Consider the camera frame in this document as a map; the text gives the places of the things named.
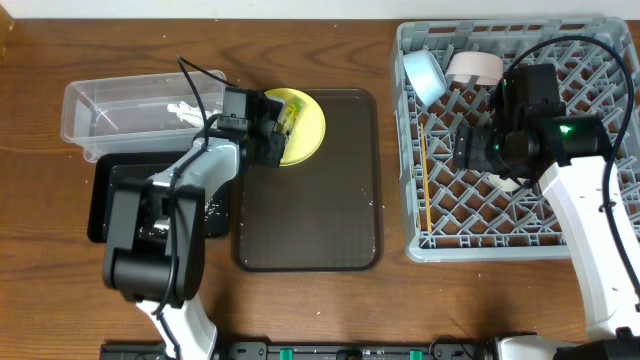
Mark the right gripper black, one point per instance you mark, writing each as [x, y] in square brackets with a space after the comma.
[463, 149]

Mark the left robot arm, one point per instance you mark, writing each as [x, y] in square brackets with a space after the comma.
[155, 228]

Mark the white pink bowl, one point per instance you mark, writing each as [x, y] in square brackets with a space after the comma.
[487, 68]

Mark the clear plastic bin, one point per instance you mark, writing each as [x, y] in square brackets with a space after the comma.
[129, 114]

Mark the leftover rice pile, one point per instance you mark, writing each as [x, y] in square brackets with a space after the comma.
[217, 209]

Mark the black plastic tray bin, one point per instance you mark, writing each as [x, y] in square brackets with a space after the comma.
[112, 168]

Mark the light blue bowl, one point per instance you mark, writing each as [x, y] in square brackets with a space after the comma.
[425, 76]

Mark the yellow plate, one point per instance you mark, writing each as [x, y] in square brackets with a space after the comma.
[309, 129]

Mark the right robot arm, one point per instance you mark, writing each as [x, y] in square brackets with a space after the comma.
[532, 140]

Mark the grey dishwasher rack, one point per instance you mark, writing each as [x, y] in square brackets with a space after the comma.
[598, 74]

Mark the wooden chopstick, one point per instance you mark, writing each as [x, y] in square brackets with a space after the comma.
[425, 179]

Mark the brown serving tray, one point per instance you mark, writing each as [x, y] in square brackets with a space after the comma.
[323, 214]

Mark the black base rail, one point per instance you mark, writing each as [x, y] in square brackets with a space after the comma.
[350, 352]

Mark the green snack wrapper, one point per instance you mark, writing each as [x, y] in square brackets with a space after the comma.
[288, 118]

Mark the white cup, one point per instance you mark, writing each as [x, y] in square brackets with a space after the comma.
[508, 184]

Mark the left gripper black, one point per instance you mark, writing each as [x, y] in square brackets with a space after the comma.
[276, 143]

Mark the white tissue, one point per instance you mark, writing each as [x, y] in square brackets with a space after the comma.
[189, 114]

